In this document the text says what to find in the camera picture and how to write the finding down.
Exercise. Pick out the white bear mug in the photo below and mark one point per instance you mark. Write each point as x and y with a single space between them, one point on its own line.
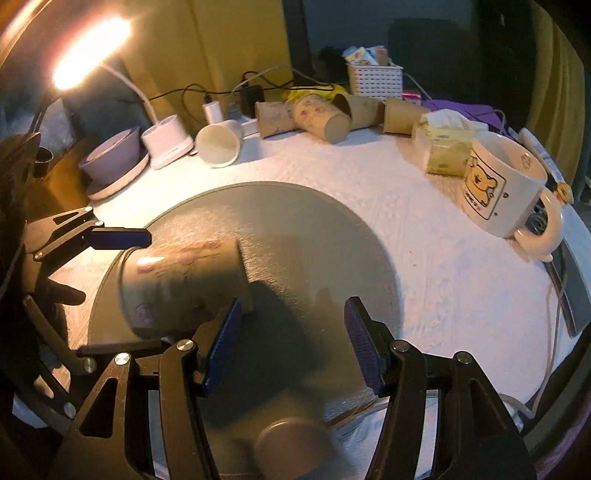
502 184

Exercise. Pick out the white paper cup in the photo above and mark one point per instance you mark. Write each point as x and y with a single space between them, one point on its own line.
220 144

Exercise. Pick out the yellow curtain right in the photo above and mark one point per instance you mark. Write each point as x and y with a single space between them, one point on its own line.
557 114

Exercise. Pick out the yellow curtain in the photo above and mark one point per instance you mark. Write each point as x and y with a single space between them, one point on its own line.
176 47
557 114

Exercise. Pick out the purple folder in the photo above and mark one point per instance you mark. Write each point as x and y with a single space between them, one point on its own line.
494 118

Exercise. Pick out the white lattice basket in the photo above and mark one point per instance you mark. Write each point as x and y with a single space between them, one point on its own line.
379 82

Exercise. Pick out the yellow tissue pack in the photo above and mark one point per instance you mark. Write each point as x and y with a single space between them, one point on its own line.
443 140

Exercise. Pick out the brown paper cup right rear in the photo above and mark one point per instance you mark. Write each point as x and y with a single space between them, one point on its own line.
401 116

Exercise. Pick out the white scalloped plate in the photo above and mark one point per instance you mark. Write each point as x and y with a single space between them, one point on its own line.
98 192

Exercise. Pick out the purple bowl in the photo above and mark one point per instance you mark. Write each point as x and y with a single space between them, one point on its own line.
112 158

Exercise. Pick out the black power adapter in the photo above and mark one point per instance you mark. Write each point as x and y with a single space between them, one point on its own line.
249 95

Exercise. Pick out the round grey placemat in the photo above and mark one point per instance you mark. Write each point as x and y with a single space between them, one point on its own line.
305 255

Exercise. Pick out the white tube bottle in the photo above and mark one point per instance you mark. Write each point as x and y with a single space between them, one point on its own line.
531 143

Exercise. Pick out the white power strip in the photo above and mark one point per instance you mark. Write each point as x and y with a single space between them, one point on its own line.
249 125

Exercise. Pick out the yellow curtain left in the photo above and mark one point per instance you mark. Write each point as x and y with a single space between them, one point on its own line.
176 47

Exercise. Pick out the black smartphone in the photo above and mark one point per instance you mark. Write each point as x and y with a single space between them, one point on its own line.
567 278

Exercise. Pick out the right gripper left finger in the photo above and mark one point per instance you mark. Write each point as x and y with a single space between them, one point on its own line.
189 370

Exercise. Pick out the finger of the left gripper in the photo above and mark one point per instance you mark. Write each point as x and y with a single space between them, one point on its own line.
111 349
117 238

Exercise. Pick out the white textured tablecloth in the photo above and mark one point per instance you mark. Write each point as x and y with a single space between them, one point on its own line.
461 288

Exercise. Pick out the white desk lamp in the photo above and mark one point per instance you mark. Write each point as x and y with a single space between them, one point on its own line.
166 140

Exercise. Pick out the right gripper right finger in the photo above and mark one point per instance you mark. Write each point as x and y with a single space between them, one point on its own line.
396 370

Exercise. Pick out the brown paper cup patterned middle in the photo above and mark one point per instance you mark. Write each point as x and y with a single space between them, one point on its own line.
314 114

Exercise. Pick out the brown paper cup leftmost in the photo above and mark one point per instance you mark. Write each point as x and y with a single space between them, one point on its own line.
274 118

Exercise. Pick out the white phone charger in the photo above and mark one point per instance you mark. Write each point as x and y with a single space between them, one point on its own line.
213 112

